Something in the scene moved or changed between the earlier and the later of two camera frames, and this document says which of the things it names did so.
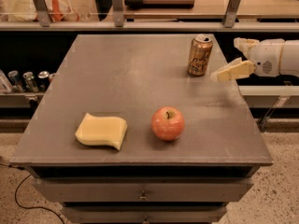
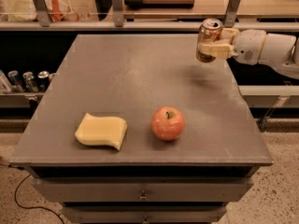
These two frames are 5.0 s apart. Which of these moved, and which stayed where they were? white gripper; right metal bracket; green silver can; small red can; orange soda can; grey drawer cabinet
Moved: white gripper; orange soda can
Stayed: right metal bracket; small red can; green silver can; grey drawer cabinet
